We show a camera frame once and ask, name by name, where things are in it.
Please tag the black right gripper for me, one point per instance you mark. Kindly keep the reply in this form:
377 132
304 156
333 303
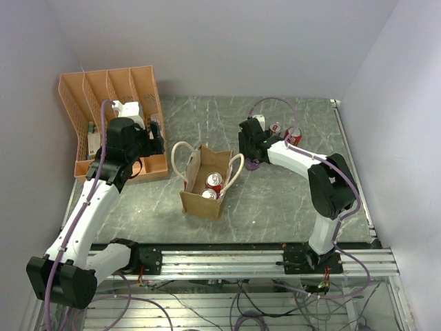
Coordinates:
243 147

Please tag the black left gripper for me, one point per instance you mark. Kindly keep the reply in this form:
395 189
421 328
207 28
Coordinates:
153 146

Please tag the purple Fanta can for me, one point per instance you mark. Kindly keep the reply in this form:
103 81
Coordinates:
251 165

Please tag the red tab soda can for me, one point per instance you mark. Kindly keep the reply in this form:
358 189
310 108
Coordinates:
275 129

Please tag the watermelon print canvas bag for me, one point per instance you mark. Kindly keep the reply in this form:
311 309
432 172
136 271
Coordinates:
201 162

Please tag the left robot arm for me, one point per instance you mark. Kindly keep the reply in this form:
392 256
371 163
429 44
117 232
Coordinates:
66 274

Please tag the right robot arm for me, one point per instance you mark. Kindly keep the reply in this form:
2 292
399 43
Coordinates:
332 186

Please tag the white medicine box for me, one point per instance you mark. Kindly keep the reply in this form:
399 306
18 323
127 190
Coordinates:
94 143

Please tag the red can silver top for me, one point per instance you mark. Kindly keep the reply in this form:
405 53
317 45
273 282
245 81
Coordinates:
214 181

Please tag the orange plastic file organizer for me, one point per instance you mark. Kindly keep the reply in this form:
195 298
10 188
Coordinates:
82 94

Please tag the red can front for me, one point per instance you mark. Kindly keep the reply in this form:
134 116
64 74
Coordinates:
210 193

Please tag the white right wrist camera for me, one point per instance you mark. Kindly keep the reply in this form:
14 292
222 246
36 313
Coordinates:
260 118

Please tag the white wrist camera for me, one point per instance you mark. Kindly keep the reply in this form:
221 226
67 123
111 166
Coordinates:
131 110
260 118

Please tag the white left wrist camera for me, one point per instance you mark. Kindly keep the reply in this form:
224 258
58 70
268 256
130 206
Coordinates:
131 110

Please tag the aluminium mounting rail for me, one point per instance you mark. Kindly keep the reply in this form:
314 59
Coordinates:
235 264

